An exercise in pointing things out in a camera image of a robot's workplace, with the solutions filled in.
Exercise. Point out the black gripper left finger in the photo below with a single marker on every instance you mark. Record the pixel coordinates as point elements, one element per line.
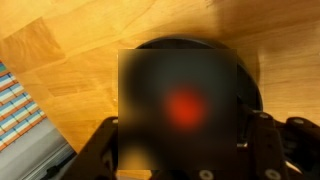
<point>96,153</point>

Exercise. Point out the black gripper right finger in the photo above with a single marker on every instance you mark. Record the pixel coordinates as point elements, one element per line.
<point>280,150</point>

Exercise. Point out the red block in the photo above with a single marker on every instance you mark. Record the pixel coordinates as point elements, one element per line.
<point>185,106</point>

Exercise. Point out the black bowl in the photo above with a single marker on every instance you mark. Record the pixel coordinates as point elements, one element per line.
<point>186,66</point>

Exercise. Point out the striped multicolour carpet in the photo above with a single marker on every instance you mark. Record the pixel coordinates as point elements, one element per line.
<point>16,106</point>

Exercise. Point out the aluminium frame rail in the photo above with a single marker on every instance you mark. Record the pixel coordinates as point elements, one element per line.
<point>36,156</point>

